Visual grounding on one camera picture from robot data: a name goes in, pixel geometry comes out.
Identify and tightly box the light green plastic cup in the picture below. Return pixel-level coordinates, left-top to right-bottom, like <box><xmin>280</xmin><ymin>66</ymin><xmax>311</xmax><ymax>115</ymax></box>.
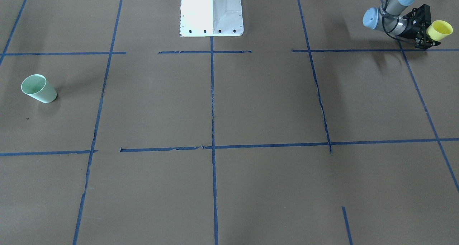
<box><xmin>21</xmin><ymin>74</ymin><xmax>58</xmax><ymax>103</ymax></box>

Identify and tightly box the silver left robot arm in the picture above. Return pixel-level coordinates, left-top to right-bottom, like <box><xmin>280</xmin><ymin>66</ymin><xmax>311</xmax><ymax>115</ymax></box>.
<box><xmin>363</xmin><ymin>0</ymin><xmax>441</xmax><ymax>50</ymax></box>

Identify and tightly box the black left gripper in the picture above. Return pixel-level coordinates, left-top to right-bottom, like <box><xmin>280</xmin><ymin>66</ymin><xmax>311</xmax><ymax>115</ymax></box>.
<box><xmin>399</xmin><ymin>4</ymin><xmax>441</xmax><ymax>50</ymax></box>

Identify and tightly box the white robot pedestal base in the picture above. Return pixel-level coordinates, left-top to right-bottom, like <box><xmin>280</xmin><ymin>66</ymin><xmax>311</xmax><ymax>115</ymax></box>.
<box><xmin>179</xmin><ymin>0</ymin><xmax>244</xmax><ymax>37</ymax></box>

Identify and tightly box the yellow plastic cup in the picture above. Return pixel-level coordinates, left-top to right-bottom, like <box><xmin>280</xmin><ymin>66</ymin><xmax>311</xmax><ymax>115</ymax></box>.
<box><xmin>426</xmin><ymin>20</ymin><xmax>454</xmax><ymax>41</ymax></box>

